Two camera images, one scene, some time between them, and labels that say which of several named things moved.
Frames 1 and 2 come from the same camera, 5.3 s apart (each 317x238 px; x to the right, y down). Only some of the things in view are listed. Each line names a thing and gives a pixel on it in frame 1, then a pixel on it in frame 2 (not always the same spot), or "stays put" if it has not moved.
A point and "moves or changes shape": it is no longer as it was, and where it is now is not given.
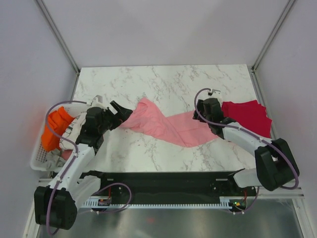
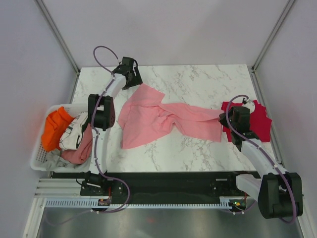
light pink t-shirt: (183, 129) moves or changes shape
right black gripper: (200, 106) → (222, 119)
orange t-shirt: (58, 121) stays put
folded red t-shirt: (250, 115) stays put
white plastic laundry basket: (39, 157) stays put
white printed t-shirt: (72, 133) stays put
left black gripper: (122, 115) → (137, 80)
